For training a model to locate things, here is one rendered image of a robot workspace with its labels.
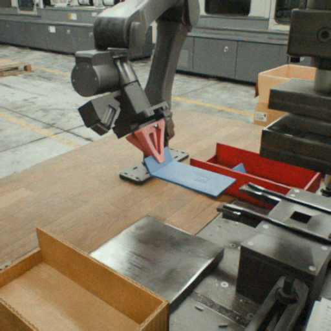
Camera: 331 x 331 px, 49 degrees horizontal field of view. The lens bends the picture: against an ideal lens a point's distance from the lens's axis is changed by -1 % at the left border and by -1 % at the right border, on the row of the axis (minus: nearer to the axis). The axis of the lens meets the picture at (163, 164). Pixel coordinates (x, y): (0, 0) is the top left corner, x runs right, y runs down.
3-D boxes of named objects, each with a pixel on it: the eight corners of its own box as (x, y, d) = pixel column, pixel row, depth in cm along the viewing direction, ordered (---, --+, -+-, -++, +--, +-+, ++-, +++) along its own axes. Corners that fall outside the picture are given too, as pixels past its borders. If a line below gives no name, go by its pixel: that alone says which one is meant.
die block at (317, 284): (286, 227, 67) (291, 192, 64) (343, 248, 62) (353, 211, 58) (234, 292, 53) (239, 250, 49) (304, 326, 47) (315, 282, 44)
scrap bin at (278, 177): (215, 163, 92) (216, 141, 89) (317, 194, 78) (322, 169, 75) (189, 181, 83) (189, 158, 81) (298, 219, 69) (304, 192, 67)
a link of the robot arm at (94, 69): (108, 100, 59) (107, 21, 54) (66, 94, 62) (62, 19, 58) (144, 90, 68) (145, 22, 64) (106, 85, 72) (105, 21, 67)
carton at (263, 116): (275, 125, 345) (284, 63, 321) (335, 139, 313) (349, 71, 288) (244, 143, 305) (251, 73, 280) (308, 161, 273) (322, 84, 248)
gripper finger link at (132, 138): (166, 163, 64) (143, 114, 63) (140, 172, 69) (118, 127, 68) (188, 150, 69) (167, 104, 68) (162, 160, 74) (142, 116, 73)
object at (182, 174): (166, 160, 73) (165, 146, 72) (236, 181, 64) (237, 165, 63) (143, 173, 68) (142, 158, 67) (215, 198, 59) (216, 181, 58)
